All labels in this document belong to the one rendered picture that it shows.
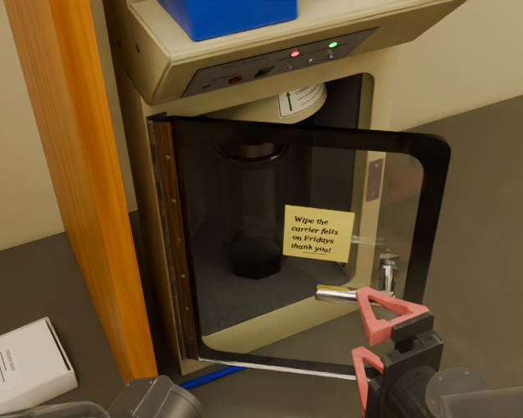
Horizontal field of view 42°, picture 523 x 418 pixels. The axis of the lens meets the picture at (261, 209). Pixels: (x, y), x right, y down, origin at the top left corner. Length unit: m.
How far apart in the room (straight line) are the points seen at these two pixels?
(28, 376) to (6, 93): 0.45
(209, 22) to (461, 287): 0.73
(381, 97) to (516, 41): 0.84
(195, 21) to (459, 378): 0.37
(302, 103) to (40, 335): 0.53
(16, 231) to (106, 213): 0.66
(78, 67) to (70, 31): 0.03
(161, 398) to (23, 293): 0.67
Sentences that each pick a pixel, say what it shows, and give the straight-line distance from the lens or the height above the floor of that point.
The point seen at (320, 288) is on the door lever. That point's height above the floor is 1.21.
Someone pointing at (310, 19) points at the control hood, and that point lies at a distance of 0.63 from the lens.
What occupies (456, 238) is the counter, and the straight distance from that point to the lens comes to 1.28.
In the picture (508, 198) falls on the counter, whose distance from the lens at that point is 1.39.
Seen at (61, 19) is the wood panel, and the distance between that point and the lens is 0.57.
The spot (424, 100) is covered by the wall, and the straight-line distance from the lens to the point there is 1.58.
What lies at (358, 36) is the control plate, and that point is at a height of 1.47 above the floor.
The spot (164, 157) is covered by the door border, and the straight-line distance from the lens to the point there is 0.75.
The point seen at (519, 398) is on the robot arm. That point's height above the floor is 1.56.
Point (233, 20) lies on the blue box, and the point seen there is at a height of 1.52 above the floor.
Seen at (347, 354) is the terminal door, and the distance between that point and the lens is 0.93.
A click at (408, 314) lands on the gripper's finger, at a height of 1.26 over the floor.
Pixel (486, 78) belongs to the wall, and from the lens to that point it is 1.68.
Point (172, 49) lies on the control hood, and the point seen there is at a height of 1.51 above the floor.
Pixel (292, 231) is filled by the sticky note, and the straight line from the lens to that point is 0.78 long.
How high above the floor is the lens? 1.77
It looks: 40 degrees down
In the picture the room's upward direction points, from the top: 1 degrees counter-clockwise
